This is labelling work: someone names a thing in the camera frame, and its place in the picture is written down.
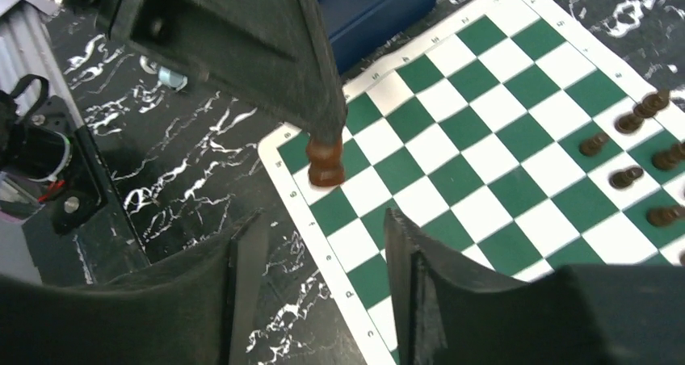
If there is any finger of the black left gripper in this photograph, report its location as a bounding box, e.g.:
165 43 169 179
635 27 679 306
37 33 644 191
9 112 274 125
64 0 348 145

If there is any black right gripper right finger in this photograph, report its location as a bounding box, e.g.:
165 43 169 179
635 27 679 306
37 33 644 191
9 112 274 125
384 208 684 364

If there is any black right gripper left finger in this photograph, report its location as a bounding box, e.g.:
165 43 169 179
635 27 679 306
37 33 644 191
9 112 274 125
1 211 269 364

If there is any dark brown rook piece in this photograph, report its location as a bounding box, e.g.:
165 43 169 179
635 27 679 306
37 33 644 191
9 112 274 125
305 137 345 187

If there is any dark brown pawn piece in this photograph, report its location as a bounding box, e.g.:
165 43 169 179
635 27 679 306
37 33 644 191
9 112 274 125
646 205 684 227
608 166 644 190
578 132 610 157

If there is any dark brown king piece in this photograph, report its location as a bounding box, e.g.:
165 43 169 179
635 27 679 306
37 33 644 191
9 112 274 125
614 89 670 134

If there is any dark brown bishop piece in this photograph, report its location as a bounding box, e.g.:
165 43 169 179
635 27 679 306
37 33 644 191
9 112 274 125
652 142 685 171

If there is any green white chess board mat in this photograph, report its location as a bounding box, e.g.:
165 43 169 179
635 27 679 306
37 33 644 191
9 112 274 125
258 0 684 364

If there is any blue square tray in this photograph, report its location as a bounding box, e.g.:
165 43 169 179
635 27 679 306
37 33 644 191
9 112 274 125
318 0 436 73

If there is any small white blue clip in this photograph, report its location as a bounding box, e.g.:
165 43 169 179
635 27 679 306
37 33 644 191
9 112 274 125
139 56 188 91

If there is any black base frame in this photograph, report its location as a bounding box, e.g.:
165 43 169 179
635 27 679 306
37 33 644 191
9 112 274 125
0 73 151 289

